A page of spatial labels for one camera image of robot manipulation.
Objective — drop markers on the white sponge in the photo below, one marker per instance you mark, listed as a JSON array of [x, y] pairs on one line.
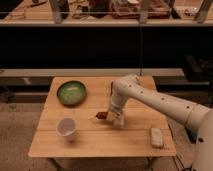
[[156, 137]]

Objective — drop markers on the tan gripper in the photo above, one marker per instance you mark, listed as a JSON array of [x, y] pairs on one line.
[[111, 116]]

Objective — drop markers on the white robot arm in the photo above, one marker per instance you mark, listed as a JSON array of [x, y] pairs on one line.
[[196, 117]]

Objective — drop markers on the green bowl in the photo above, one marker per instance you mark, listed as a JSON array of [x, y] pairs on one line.
[[71, 93]]

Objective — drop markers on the clear plastic cup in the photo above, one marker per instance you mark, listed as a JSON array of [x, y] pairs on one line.
[[66, 128]]

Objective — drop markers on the red pepper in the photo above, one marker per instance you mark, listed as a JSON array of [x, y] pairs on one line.
[[101, 115]]

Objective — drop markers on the wooden table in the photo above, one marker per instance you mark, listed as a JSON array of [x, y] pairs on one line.
[[97, 139]]

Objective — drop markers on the brown chocolate bar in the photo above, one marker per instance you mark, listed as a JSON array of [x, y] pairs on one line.
[[111, 89]]

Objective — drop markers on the white bottle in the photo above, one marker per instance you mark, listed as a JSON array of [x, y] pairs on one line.
[[119, 122]]

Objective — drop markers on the long wooden bench shelf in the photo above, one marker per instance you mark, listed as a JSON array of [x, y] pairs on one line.
[[89, 72]]

